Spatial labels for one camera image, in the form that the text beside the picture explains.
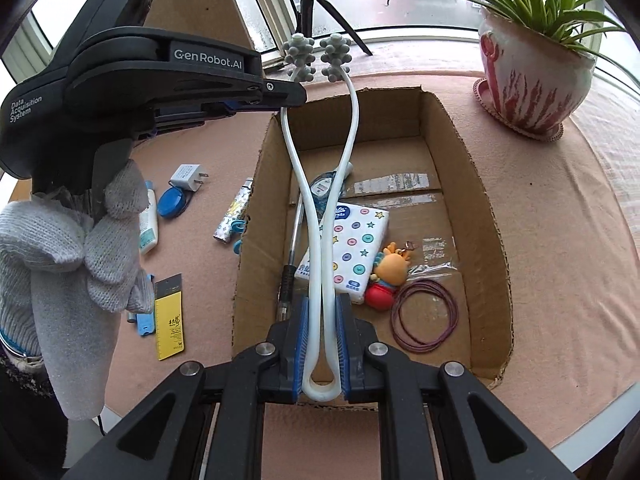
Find patterned white lighter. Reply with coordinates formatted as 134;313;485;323
214;177;254;245

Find white red flower pot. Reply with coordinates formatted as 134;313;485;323
477;7;598;136

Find black ballpoint pen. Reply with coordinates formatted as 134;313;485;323
276;195;307;322

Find blue round tin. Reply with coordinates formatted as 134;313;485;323
156;185;193;220

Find white lotion bottle blue cap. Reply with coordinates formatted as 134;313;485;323
137;180;160;256

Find pink pot saucer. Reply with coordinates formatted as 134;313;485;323
472;77;565;142

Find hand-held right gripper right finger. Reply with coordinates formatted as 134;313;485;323
335;292;581;480

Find white massager with grey balls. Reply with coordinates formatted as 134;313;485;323
280;32;360;402

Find teal clothespin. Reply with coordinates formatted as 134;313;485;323
229;217;251;256

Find yellow packet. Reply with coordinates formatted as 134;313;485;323
154;272;187;362

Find purple hair bands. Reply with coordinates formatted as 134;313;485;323
391;280;460;352

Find person's left hand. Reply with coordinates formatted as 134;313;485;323
0;159;157;422

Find orange doll keychain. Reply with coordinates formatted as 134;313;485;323
364;241;417;311

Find brown cardboard box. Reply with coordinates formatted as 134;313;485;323
231;86;516;390

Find black tripod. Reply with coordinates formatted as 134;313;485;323
292;0;373;58

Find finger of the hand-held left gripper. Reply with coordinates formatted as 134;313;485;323
135;104;236;142
200;77;308;116

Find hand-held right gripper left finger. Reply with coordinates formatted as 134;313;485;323
60;295;308;480

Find white wall charger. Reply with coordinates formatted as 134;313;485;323
169;162;210;193

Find dotted tissue pack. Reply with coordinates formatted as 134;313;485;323
294;204;391;306

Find white window frame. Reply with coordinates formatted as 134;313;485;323
0;0;640;91

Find large light wooden board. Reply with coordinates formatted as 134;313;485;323
142;0;256;53

